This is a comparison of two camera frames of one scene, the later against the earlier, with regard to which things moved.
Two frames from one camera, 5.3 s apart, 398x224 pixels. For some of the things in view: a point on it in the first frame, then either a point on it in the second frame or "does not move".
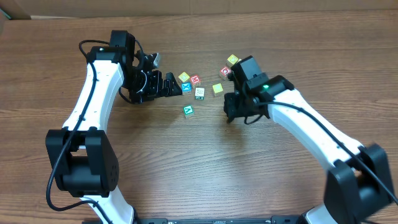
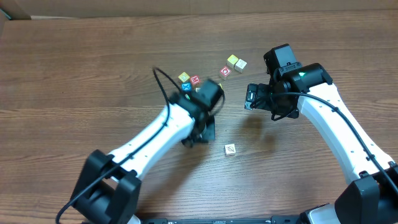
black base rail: [273, 219] does not move
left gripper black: [158, 82] -> [205, 134]
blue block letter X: [186, 88] does not move
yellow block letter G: [183, 76] does not move
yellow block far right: [232, 60] does not move
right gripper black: [232, 107] -> [259, 101]
